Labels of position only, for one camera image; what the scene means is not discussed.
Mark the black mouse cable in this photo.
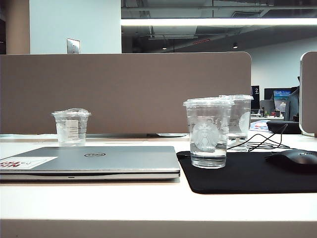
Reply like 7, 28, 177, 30
226, 123, 289, 152

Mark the black mouse pad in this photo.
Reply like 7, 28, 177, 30
176, 150, 317, 195

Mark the black sign with number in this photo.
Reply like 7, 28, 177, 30
251, 85, 261, 110

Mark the white ceiling light strip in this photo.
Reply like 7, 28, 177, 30
120, 17, 317, 26

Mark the blue and red paper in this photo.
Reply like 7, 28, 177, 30
249, 120, 269, 131

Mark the background computer monitor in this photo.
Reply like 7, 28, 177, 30
273, 90, 292, 112

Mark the black pouch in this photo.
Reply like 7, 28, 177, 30
266, 120, 301, 134

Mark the black computer mouse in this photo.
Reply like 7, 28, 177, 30
265, 149, 317, 166

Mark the background person grey jacket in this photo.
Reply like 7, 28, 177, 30
284, 76, 301, 121

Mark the silver Dell laptop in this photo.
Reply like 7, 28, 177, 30
0, 145, 181, 181

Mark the small clear plastic cup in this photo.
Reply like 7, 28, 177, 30
51, 108, 92, 147

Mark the medium clear Starbucks cup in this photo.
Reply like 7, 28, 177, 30
182, 97, 235, 170

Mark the metal wall plate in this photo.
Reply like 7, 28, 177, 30
66, 38, 81, 55

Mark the tall clear plastic cup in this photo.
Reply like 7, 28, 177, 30
219, 94, 254, 152

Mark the white Nice Try sticker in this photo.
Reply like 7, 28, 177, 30
0, 156, 59, 170

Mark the narrow brown desk divider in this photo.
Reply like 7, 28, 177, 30
299, 51, 317, 138

